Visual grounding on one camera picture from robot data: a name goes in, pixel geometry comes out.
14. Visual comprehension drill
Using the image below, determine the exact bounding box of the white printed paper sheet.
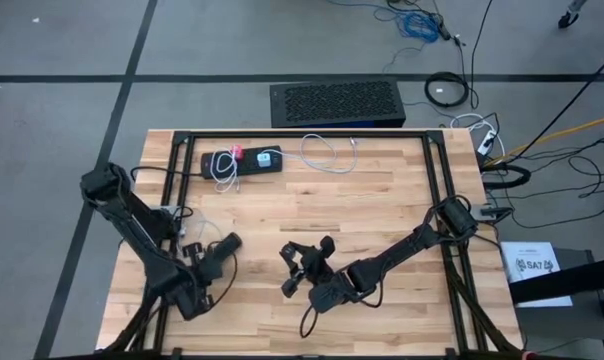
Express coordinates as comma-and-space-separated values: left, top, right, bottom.
500, 241, 574, 308

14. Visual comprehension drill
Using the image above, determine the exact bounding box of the thick yellow cable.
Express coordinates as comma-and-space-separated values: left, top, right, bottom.
484, 113, 604, 167

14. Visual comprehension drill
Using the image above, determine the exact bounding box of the black angled beam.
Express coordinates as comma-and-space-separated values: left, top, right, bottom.
509, 254, 604, 306

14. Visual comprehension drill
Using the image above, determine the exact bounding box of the white power strip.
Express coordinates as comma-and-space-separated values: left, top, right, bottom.
476, 128, 498, 157

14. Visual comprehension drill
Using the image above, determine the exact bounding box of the black left camera cable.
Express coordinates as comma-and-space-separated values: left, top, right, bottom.
201, 249, 238, 306

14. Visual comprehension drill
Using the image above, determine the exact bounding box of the black wide power strip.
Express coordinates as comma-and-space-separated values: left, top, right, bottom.
131, 144, 284, 180

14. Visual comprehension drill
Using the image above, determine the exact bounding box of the black perforated computer case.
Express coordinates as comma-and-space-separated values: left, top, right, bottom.
269, 77, 407, 130

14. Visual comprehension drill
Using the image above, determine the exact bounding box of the long thin black cable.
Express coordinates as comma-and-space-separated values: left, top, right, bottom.
511, 45, 604, 162

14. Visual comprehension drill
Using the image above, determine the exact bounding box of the black camera cable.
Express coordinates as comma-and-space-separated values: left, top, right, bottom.
201, 249, 238, 306
299, 302, 333, 340

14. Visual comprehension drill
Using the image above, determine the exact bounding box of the white power cord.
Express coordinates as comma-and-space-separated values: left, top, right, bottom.
449, 112, 507, 161

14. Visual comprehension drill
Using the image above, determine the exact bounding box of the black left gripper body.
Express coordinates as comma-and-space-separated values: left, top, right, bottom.
181, 242, 226, 284

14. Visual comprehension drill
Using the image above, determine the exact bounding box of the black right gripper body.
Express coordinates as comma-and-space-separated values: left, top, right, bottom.
296, 235, 343, 291

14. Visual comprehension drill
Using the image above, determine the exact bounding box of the black caster wheel leg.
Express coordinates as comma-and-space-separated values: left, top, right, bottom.
556, 0, 589, 30

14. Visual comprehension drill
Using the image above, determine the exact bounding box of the thick black cable loop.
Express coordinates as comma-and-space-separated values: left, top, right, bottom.
483, 163, 532, 191

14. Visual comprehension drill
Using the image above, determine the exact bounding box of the black metal table frame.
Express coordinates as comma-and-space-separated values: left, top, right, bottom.
99, 128, 526, 360

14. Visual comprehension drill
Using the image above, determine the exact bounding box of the black right camera cable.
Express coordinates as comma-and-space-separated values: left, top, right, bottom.
299, 302, 333, 340

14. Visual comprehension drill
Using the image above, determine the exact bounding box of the blue cable bundle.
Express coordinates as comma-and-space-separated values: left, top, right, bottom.
326, 0, 443, 71

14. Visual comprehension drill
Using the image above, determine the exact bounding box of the black coiled cable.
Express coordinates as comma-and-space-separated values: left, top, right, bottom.
424, 71, 471, 109

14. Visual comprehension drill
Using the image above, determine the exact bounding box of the gray metal cart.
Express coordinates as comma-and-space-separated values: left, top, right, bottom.
501, 244, 604, 360

